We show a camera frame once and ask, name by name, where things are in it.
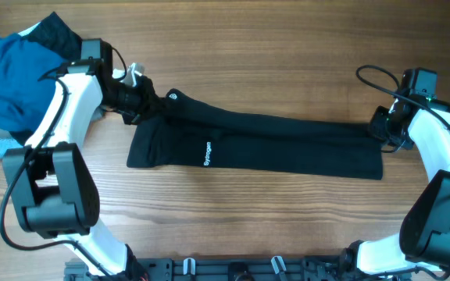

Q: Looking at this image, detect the black sports shirt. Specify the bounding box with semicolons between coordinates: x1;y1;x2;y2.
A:
127;76;383;180

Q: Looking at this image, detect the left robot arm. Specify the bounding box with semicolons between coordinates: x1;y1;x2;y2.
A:
0;39;165;280

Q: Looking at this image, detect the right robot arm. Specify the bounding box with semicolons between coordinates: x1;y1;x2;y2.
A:
339;68;450;280

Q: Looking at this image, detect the black folded garment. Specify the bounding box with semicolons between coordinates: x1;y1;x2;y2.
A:
7;13;82;146

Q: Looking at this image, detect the left white rail clip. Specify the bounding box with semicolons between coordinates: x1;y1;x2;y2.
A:
183;258;196;276

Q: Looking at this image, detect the white rail clip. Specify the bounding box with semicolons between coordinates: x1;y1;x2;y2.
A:
270;255;287;276
183;258;196;276

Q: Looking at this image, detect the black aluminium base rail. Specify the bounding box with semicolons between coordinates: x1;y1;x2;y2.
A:
63;255;412;281

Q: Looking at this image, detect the right white rail clip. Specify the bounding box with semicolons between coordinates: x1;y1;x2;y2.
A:
270;255;287;276

